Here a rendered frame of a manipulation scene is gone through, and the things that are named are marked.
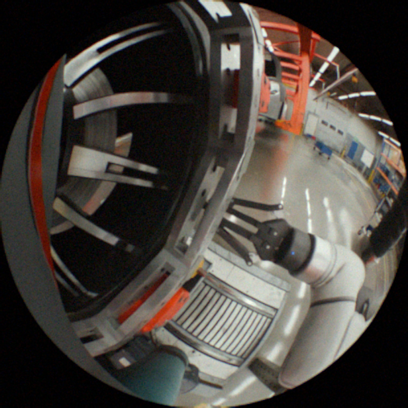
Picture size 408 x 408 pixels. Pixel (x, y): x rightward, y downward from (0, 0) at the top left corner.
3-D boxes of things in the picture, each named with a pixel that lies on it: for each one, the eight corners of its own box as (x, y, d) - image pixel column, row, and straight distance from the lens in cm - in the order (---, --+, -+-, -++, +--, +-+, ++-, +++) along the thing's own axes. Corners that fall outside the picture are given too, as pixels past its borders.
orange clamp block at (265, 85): (214, 106, 23) (234, 108, 31) (260, 112, 20) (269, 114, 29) (215, 69, 24) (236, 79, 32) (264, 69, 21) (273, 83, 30)
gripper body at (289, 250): (283, 264, 29) (247, 246, 27) (302, 229, 29) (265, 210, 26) (291, 281, 23) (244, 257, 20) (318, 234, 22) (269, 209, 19)
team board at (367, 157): (354, 167, 1097) (363, 144, 1100) (357, 171, 1125) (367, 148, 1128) (362, 177, 976) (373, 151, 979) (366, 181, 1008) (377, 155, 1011)
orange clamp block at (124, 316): (106, 306, 30) (125, 311, 38) (132, 338, 28) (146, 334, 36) (129, 287, 28) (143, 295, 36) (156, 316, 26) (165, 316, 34)
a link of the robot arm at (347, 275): (336, 227, 29) (338, 294, 22) (368, 252, 40) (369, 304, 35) (305, 254, 35) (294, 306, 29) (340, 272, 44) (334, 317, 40)
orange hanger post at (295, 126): (274, 126, 372) (281, 48, 429) (298, 134, 373) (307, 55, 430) (273, 126, 357) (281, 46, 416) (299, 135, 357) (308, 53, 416)
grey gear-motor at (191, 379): (143, 310, 82) (101, 309, 53) (204, 355, 82) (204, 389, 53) (126, 326, 90) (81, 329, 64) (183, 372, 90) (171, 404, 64)
